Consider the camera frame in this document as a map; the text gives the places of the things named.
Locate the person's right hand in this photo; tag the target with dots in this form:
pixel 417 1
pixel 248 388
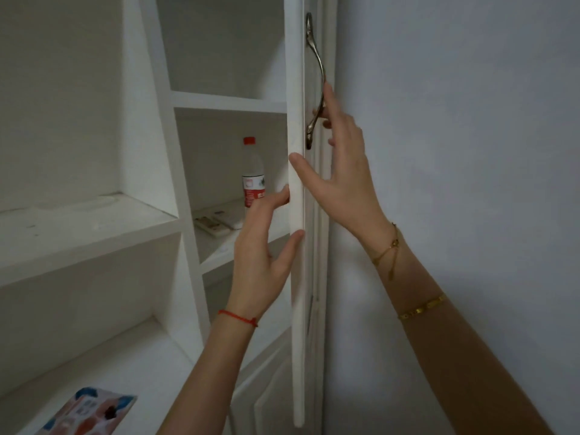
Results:
pixel 351 185

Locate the person's left hand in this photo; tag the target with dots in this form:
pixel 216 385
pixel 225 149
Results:
pixel 253 262

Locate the person's left thumb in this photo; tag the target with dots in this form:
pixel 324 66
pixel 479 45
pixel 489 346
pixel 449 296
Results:
pixel 289 251

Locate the person's right thumb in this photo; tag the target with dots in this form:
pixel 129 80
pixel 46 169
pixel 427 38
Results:
pixel 304 173

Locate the person's left forearm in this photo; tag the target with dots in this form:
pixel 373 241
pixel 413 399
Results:
pixel 210 380

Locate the person's right forearm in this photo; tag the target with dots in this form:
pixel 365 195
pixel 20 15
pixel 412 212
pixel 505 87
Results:
pixel 448 348

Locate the clear bottle with red cap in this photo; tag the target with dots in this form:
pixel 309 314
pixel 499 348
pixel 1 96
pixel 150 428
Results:
pixel 253 176

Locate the white remote control with buttons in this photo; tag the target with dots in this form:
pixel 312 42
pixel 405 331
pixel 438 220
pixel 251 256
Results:
pixel 209 225

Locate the gold bangle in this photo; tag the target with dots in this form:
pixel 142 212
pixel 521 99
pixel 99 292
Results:
pixel 421 308

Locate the white panelled lower cabinet door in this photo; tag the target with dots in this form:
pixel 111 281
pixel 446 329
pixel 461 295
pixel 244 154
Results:
pixel 267 394

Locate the white shelf cabinet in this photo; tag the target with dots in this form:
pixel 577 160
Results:
pixel 149 212

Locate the colourful patterned box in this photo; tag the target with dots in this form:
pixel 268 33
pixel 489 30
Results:
pixel 90 414

